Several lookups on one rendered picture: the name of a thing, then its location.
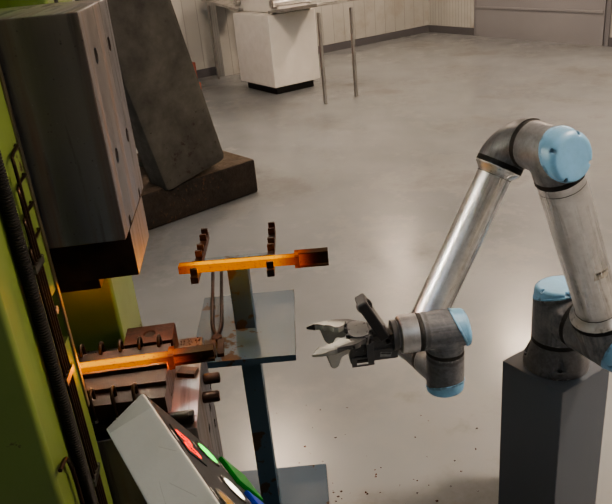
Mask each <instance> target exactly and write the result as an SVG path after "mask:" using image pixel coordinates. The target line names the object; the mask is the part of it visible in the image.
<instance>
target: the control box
mask: <svg viewBox="0 0 612 504"><path fill-rule="evenodd" d="M176 430H178V431H179V432H180V433H181V434H182V435H184V436H185V437H186V438H187V439H188V440H189V441H190V442H191V444H192V445H193V446H192V445H190V444H189V443H190V442H189V441H188V440H187V439H186V438H185V439H186V440H187V441H188V442H189V443H188V442H187V441H185V440H184V439H183V438H182V437H183V436H182V435H181V434H180V433H179V432H178V433H179V434H180V435H181V436H182V437H181V436H180V435H179V434H178V433H177V431H176ZM107 432H108V434H109V436H110V437H111V439H112V441H113V443H114V445H115V446H116V448H117V450H118V452H119V454H120V455H121V457H122V459H123V461H124V463H125V464H126V466H127V468H128V470H129V472H130V473H131V475H132V477H133V479H134V481H135V482H136V484H137V486H138V488H139V490H140V491H141V493H142V495H143V497H144V499H145V500H146V502H147V504H227V503H226V501H225V500H224V499H223V498H222V496H221V495H220V493H219V491H220V492H222V493H224V494H225V495H226V496H227V497H228V498H229V499H230V500H232V502H233V503H234V504H252V503H251V502H250V500H249V499H248V498H247V496H246V495H245V494H244V492H245V490H244V489H243V488H242V487H241V486H239V485H238V484H237V483H236V482H235V480H234V479H233V478H232V477H231V475H230V474H229V473H228V471H227V470H226V469H225V467H224V466H223V465H222V463H221V462H220V461H219V459H218V458H219V457H220V456H218V455H217V454H216V453H215V452H213V451H212V450H211V449H210V448H209V447H207V446H206V445H205V444H204V443H203V442H201V441H200V440H199V439H198V438H197V437H195V436H194V435H193V434H192V433H191V432H189V431H188V430H187V429H186V428H184V427H183V426H182V425H181V424H180V423H178V422H177V421H176V420H175V419H174V418H172V417H171V416H170V415H169V414H168V413H166V412H165V411H164V410H163V409H162V408H160V407H159V406H158V405H157V404H155V403H154V402H153V401H152V400H151V399H150V398H149V397H148V396H146V395H144V394H141V395H140V396H139V397H138V398H137V399H136V400H135V401H134V402H133V403H132V404H131V405H130V406H129V407H128V408H127V409H126V410H125V411H124V412H123V413H122V414H121V415H120V416H119V417H118V418H117V419H116V420H115V421H114V422H113V423H112V424H111V425H110V426H109V427H108V428H107ZM184 442H186V443H187V444H188V445H190V446H191V447H192V448H193V449H195V450H196V451H197V452H198V453H199V455H200V456H201V457H202V458H200V457H199V456H197V455H196V454H198V453H197V452H196V451H195V453H196V454H195V453H194V452H192V451H191V450H192V449H191V447H190V446H188V447H189V448H190V449H191V450H190V449H189V448H188V447H187V446H186V444H185V443H184ZM198 443H200V444H201V445H202V446H204V447H205V448H206V449H207V450H208V451H209V452H210V453H211V454H212V455H213V456H214V458H215V459H216V460H217V462H218V463H216V462H215V461H214V460H212V459H211V458H210V457H209V456H208V455H207V454H206V453H205V452H204V451H203V449H202V448H201V447H200V446H199V444H198ZM224 478H226V479H227V480H229V481H230V482H231V483H232V484H233V485H234V486H235V487H236V488H237V489H238V490H239V491H240V492H241V494H242V495H243V496H244V498H245V499H242V498H241V497H240V496H239V495H238V494H237V493H236V492H235V491H234V490H233V489H232V488H231V487H230V486H229V485H228V484H227V482H226V481H225V479H224Z"/></svg>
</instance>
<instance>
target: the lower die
mask: <svg viewBox="0 0 612 504"><path fill-rule="evenodd" d="M169 346H171V343H166V344H160V347H157V345H151V346H144V347H141V350H138V347H136V348H128V349H122V352H118V350H113V351H106V352H102V355H99V352H98V353H90V354H83V357H81V358H80V356H79V355H77V356H78V360H79V362H87V361H94V360H102V359H109V358H117V357H125V356H132V355H140V354H147V353H155V352H163V351H168V347H169ZM175 373H176V368H175V369H172V370H170V369H169V366H168V363H167V361H166V362H158V363H151V364H143V365H136V366H128V367H121V368H113V369H106V370H98V371H91V372H83V373H82V375H83V379H84V383H85V387H86V390H87V394H88V390H89V389H90V388H93V389H94V391H95V394H96V399H93V398H92V402H93V405H94V409H95V413H96V417H97V419H98V421H99V422H102V421H109V420H114V412H113V408H112V404H111V400H110V387H111V385H114V386H115V387H116V390H117V394H118V396H116V397H114V400H115V404H116V408H117V412H118V416H120V415H121V414H122V413H123V412H124V411H125V410H126V409H127V408H128V407H129V406H130V405H131V404H132V403H133V398H132V393H131V386H132V383H133V382H136V383H137V386H138V391H139V393H138V394H136V398H138V397H139V396H140V395H141V394H144V395H146V396H148V397H149V398H150V399H151V400H152V401H153V402H154V403H155V404H157V405H158V406H159V407H160V408H162V409H163V410H164V411H165V412H166V413H168V412H171V409H172V400H173V391H174V382H175Z"/></svg>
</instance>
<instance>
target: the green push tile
mask: <svg viewBox="0 0 612 504"><path fill-rule="evenodd" d="M218 459H219V461H220V462H221V463H222V465H223V466H224V467H225V469H226V470H227V471H228V473H229V474H230V475H231V477H232V478H233V479H234V480H235V482H236V483H237V484H238V485H239V486H241V487H242V488H243V489H244V490H245V491H246V490H248V491H250V492H251V493H252V494H253V495H254V496H256V497H257V498H258V499H259V500H261V501H263V498H262V497H261V495H260V494H259V493H258V491H257V490H256V489H255V488H254V486H253V485H252V484H251V483H250V481H249V480H248V479H247V477H246V476H245V475H244V474H243V473H242V472H240V471H239V470H238V469H237V468H236V467H234V466H233V465H232V464H231V463H229V462H228V461H227V460H226V459H225V458H223V457H222V456H221V457H219V458H218Z"/></svg>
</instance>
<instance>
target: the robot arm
mask: <svg viewBox="0 0 612 504"><path fill-rule="evenodd" d="M590 160H592V148H591V144H590V142H589V140H588V139H587V137H586V136H585V135H584V134H583V133H581V132H580V131H577V130H575V129H573V128H571V127H568V126H564V125H557V124H553V123H549V122H546V121H542V120H539V119H536V118H521V119H517V120H514V121H512V122H509V123H508V124H506V125H504V126H503V127H501V128H500V129H498V130H497V131H496V132H495V133H493V134H492V135H491V136H490V137H489V138H488V139H487V140H486V142H485V143H484V144H483V145H482V147H481V149H480V151H479V153H478V155H477V157H476V161H477V164H478V170H477V172H476V174H475V176H474V178H473V181H472V183H471V185H470V187H469V189H468V191H467V193H466V196H465V198H464V200H463V202H462V204H461V206H460V209H459V211H458V213H457V215H456V217H455V219H454V222H453V224H452V226H451V228H450V230H449V232H448V235H447V237H446V239H445V241H444V243H443V245H442V248H441V250H440V252H439V254H438V256H437V258H436V261H435V263H434V265H433V267H432V269H431V271H430V274H429V276H428V278H427V280H426V282H425V284H424V286H423V289H422V291H421V293H420V295H419V297H418V299H417V302H416V304H415V306H414V308H413V310H412V312H411V313H410V314H402V315H397V316H396V317H395V320H389V322H388V328H387V327H386V325H385V323H384V322H383V321H382V319H381V318H380V316H379V315H378V313H377V312H376V310H375V309H374V308H373V306H372V302H371V301H370V300H369V299H368V298H367V297H366V296H365V295H364V294H363V293H361V294H360V295H358V296H356V297H355V302H356V308H357V310H358V312H359V313H361V314H362V315H363V317H364V318H365V319H366V321H367V322H364V321H356V320H351V319H334V320H329V321H322V322H317V323H313V324H311V325H309V326H307V327H306V328H307V329H308V330H320V331H321V334H322V336H323V338H324V341H325V342H326V343H328V344H327V345H326V346H323V347H318V348H317V350H316V351H315V352H314V353H313V354H312V356H313V357H323V356H326V357H327V359H328V361H329V364H330V366H331V367H332V368H337V367H338V366H339V364H340V361H341V358H342V357H343V356H345V355H347V354H348V356H349V359H350V363H351V364H352V368H354V367H361V366H369V365H375V364H374V361H375V360H382V359H390V358H397V357H398V355H399V356H400V357H401V358H402V359H404V360H405V361H406V362H408V363H409V364H410V365H411V366H412V367H413V368H414V369H415V370H416V371H417V372H418V373H419V374H420V375H422V376H423V377H424V378H425V379H426V388H427V391H428V392H429V393H430V394H431V395H433V396H436V397H440V398H448V397H453V396H456V395H458V394H459V393H461V392H462V390H463V388H464V381H465V377H464V346H465V345H466V346H469V345H470V344H471V343H472V330H471V325H470V322H469V319H468V316H467V314H466V313H465V311H464V310H463V309H461V308H451V307H452V305H453V303H454V301H455V299H456V297H457V295H458V293H459V290H460V288H461V286H462V284H463V282H464V280H465V278H466V276H467V274H468V271H469V269H470V267H471V265H472V263H473V261H474V259H475V257H476V255H477V253H478V250H479V248H480V246H481V244H482V242H483V240H484V238H485V236H486V234H487V231H488V229H489V227H490V225H491V223H492V221H493V219H494V217H495V215H496V212H497V210H498V208H499V206H500V204H501V202H502V200H503V198H504V196H505V193H506V191H507V189H508V187H509V185H510V183H511V181H513V180H515V179H518V178H520V177H521V175H522V173H523V171H524V169H527V170H529V171H530V172H531V175H532V178H533V181H534V185H535V187H536V188H537V190H538V193H539V197H540V200H541V203H542V206H543V209H544V213H545V216H546V219H547V222H548V225H549V229H550V232H551V235H552V238H553V241H554V245H555V248H556V251H557V254H558V257H559V261H560V264H561V267H562V270H563V273H564V275H560V276H551V277H547V278H544V279H541V280H540V281H538V282H537V283H536V284H535V286H534V293H533V296H532V298H533V303H532V323H531V338H530V340H529V342H528V344H527V346H526V348H525V350H524V352H523V364H524V366H525V367H526V368H527V369H528V370H529V371H530V372H531V373H533V374H535V375H537V376H539V377H542V378H545V379H549V380H556V381H568V380H574V379H577V378H580V377H582V376H584V375H585V374H586V373H587V372H588V370H589V366H590V360H591V361H593V362H594V363H596V364H597V365H599V366H601V367H602V368H603V369H606V370H608V371H610V372H612V271H611V268H610V264H609V260H608V256H607V253H606V249H605V245H604V241H603V238H602V234H601V230H600V226H599V223H598V219H597V215H596V211H595V207H594V204H593V200H592V196H591V192H590V189H589V185H588V181H587V177H586V173H587V171H588V169H589V167H590V164H589V161H590ZM345 336H346V338H345V339H344V338H343V337H345ZM337 337H339V338H340V339H338V340H337V341H336V342H334V340H335V338H337ZM333 342H334V343H333ZM365 362H368V364H361V365H357V363H365Z"/></svg>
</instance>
